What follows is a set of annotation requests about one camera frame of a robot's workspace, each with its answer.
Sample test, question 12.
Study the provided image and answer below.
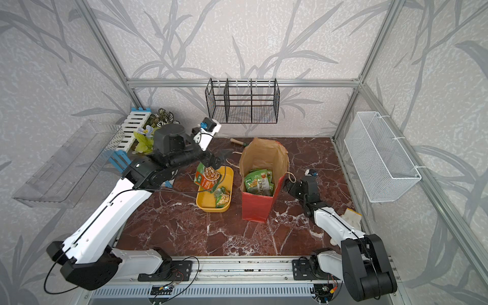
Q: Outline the red paper bag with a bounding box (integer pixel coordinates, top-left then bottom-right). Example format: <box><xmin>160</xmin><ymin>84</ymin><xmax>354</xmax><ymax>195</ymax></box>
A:
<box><xmin>238</xmin><ymin>138</ymin><xmax>296</xmax><ymax>223</ymax></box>

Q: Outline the large green condiment packet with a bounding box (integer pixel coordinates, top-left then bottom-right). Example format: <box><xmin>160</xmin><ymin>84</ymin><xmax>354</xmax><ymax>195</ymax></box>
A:
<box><xmin>244</xmin><ymin>169</ymin><xmax>275</xmax><ymax>196</ymax></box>

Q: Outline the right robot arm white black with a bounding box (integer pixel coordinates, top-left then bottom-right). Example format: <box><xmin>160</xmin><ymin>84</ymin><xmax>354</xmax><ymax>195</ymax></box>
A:
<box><xmin>283</xmin><ymin>175</ymin><xmax>398</xmax><ymax>302</ymax></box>

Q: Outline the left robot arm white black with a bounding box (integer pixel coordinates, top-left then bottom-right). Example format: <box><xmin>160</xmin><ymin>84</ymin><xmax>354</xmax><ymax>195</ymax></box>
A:
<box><xmin>47</xmin><ymin>118</ymin><xmax>232</xmax><ymax>291</ymax></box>

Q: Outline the small green toy rake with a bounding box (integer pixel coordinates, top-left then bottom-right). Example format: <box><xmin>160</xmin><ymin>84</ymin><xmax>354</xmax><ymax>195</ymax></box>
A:
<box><xmin>230</xmin><ymin>138</ymin><xmax>249</xmax><ymax>147</ymax></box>

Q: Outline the potted artificial plant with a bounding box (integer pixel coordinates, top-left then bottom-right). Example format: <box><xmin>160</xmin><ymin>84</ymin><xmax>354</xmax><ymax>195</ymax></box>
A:
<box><xmin>133</xmin><ymin>108</ymin><xmax>179</xmax><ymax>155</ymax></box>

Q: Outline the small green packet in tray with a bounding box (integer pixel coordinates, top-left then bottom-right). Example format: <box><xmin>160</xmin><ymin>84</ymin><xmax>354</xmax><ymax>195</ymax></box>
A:
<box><xmin>213</xmin><ymin>187</ymin><xmax>231</xmax><ymax>208</ymax></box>

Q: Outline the blue white slatted rack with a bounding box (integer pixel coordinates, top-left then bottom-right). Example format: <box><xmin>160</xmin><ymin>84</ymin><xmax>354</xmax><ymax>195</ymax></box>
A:
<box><xmin>106</xmin><ymin>108</ymin><xmax>151</xmax><ymax>176</ymax></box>

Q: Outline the yellow plastic tray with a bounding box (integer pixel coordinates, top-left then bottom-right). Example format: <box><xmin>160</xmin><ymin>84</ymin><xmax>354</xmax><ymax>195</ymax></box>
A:
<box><xmin>196</xmin><ymin>166</ymin><xmax>234</xmax><ymax>213</ymax></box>

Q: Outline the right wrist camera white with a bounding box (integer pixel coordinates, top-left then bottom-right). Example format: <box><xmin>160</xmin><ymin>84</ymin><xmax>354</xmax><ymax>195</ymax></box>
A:
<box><xmin>304</xmin><ymin>169</ymin><xmax>318</xmax><ymax>177</ymax></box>

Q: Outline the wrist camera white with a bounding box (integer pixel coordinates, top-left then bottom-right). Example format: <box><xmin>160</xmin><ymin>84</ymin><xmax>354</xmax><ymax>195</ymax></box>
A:
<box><xmin>304</xmin><ymin>169</ymin><xmax>318</xmax><ymax>177</ymax></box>
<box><xmin>192</xmin><ymin>118</ymin><xmax>222</xmax><ymax>151</ymax></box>

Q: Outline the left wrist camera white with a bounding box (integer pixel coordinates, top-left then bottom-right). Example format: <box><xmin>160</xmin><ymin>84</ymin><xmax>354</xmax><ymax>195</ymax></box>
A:
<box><xmin>192</xmin><ymin>118</ymin><xmax>222</xmax><ymax>151</ymax></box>

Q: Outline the black wire wall basket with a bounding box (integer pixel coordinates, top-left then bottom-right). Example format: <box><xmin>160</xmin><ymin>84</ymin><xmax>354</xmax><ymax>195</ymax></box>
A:
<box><xmin>205</xmin><ymin>79</ymin><xmax>280</xmax><ymax>125</ymax></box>

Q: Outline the white mesh wall basket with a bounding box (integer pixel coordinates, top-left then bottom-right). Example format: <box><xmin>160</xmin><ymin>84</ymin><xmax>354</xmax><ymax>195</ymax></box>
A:
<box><xmin>344</xmin><ymin>111</ymin><xmax>422</xmax><ymax>203</ymax></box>

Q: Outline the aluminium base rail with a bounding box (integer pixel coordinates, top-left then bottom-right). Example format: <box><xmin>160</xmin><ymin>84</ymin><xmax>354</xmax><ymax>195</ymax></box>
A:
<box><xmin>78</xmin><ymin>255</ymin><xmax>401</xmax><ymax>286</ymax></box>

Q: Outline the clear plastic wall shelf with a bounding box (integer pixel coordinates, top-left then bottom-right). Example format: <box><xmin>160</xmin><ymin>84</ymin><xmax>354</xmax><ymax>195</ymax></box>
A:
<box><xmin>12</xmin><ymin>120</ymin><xmax>124</xmax><ymax>208</ymax></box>

